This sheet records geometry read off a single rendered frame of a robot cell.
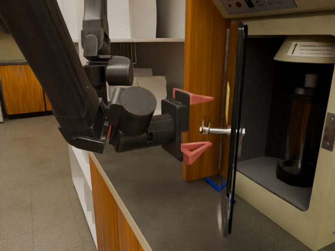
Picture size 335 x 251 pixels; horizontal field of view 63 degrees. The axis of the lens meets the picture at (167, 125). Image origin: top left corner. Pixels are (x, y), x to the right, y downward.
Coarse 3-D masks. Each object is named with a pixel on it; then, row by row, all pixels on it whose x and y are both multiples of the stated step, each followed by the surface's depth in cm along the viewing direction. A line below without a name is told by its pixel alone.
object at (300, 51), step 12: (288, 36) 61; (300, 36) 57; (312, 36) 55; (324, 36) 55; (288, 48) 59; (300, 48) 57; (312, 48) 55; (324, 48) 54; (288, 60) 58; (300, 60) 56; (312, 60) 55; (324, 60) 54
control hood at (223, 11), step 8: (216, 0) 65; (296, 0) 49; (304, 0) 47; (312, 0) 46; (320, 0) 45; (328, 0) 44; (224, 8) 65; (288, 8) 51; (296, 8) 50; (304, 8) 49; (312, 8) 48; (320, 8) 47; (328, 8) 46; (224, 16) 68; (232, 16) 66; (240, 16) 64; (248, 16) 63
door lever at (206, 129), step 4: (204, 116) 58; (208, 116) 58; (204, 120) 55; (208, 120) 55; (204, 124) 52; (208, 124) 53; (228, 124) 51; (200, 128) 51; (204, 128) 51; (208, 128) 51; (212, 128) 51; (216, 128) 51; (220, 128) 51; (224, 128) 51; (228, 128) 50; (200, 132) 52; (204, 132) 51; (208, 132) 51; (212, 132) 51; (216, 132) 51; (220, 132) 51; (224, 132) 51; (228, 132) 50; (228, 136) 50
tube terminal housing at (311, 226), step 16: (256, 16) 64; (272, 16) 59; (288, 16) 55; (304, 16) 52; (320, 16) 49; (256, 32) 63; (272, 32) 59; (288, 32) 56; (304, 32) 53; (320, 32) 50; (320, 160) 53; (240, 176) 76; (320, 176) 54; (240, 192) 76; (256, 192) 71; (320, 192) 54; (256, 208) 72; (272, 208) 66; (288, 208) 62; (320, 208) 55; (288, 224) 63; (304, 224) 59; (320, 224) 55; (304, 240) 59; (320, 240) 57
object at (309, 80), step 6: (306, 78) 64; (312, 78) 63; (318, 78) 63; (300, 84) 67; (306, 84) 64; (312, 84) 63; (294, 90) 64; (300, 90) 63; (306, 90) 62; (312, 90) 61; (318, 90) 61; (324, 90) 61
